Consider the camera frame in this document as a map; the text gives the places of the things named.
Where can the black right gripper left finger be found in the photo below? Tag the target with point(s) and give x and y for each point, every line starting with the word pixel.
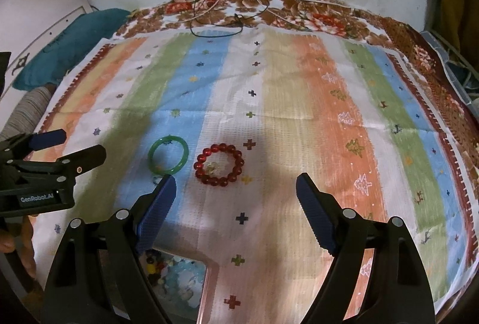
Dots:
pixel 76 290

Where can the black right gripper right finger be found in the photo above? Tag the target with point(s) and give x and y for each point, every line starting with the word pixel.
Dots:
pixel 376 275

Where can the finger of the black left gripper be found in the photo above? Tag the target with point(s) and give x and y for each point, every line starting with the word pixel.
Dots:
pixel 22 145
pixel 74 164

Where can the green jade bangle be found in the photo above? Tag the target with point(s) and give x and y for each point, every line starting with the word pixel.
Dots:
pixel 167 155

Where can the pink jewelry box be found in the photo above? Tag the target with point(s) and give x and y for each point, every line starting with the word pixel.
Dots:
pixel 183 285

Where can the person's left hand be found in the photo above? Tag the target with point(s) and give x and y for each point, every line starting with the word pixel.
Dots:
pixel 18 237

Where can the striped grey cushion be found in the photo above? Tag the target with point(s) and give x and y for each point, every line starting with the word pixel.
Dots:
pixel 28 112

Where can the teal pillow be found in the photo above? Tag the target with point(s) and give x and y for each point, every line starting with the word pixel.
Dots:
pixel 62 54

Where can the striped colourful cloth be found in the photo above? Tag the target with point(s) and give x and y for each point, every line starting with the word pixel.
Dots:
pixel 257 109

